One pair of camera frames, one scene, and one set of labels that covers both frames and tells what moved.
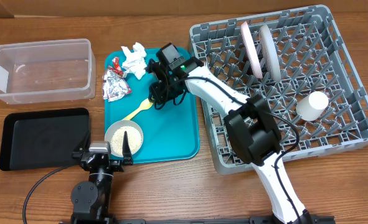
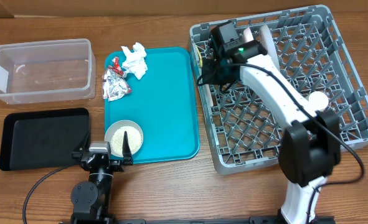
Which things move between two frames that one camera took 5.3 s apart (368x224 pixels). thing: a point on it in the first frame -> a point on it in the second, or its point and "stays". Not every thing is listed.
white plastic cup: [311, 106] stays
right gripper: [159, 94] -> [208, 77]
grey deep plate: [269, 53] stays
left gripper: [118, 164] stays
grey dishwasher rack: [320, 101] stays
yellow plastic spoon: [145, 104] -> [200, 60]
